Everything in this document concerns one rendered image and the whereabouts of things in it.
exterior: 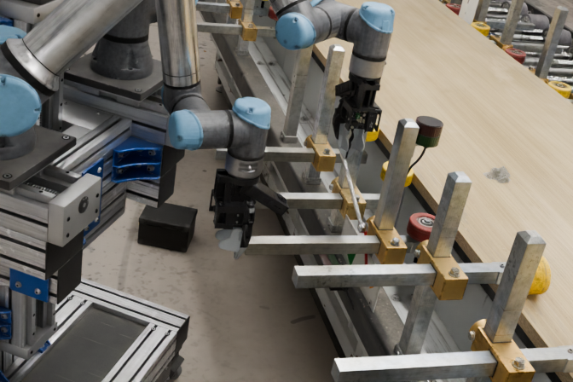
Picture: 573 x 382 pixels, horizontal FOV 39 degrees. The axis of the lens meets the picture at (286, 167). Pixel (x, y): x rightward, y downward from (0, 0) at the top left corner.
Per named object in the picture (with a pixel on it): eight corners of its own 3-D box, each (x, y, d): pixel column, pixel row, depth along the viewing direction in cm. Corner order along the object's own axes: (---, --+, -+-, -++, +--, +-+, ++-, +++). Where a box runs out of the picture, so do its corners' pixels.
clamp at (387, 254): (382, 266, 180) (386, 247, 177) (361, 233, 191) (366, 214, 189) (405, 266, 181) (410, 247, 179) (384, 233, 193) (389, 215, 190)
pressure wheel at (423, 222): (406, 272, 184) (418, 229, 178) (393, 251, 190) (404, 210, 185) (438, 271, 186) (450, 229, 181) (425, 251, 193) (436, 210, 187)
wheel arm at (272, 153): (215, 163, 218) (217, 148, 216) (212, 157, 221) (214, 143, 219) (365, 166, 231) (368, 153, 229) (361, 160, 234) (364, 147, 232)
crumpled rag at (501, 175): (503, 186, 206) (506, 178, 205) (479, 175, 210) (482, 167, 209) (518, 176, 213) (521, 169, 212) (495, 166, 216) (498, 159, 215)
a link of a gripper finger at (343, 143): (338, 167, 183) (346, 130, 179) (331, 155, 188) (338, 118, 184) (351, 167, 184) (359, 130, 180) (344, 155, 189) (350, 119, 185)
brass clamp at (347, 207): (342, 220, 202) (345, 202, 200) (326, 192, 213) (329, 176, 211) (365, 220, 204) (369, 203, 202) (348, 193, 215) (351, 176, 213)
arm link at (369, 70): (347, 49, 177) (381, 50, 180) (343, 68, 179) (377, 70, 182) (358, 60, 171) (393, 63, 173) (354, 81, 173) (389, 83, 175)
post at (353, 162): (327, 252, 215) (364, 86, 193) (323, 245, 218) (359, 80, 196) (339, 252, 216) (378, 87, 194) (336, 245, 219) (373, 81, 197)
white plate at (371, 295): (371, 312, 184) (380, 276, 180) (337, 247, 206) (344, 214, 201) (373, 312, 184) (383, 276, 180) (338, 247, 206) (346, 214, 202)
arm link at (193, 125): (161, 131, 162) (213, 130, 166) (176, 158, 153) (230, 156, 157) (164, 95, 158) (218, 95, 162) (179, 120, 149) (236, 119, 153)
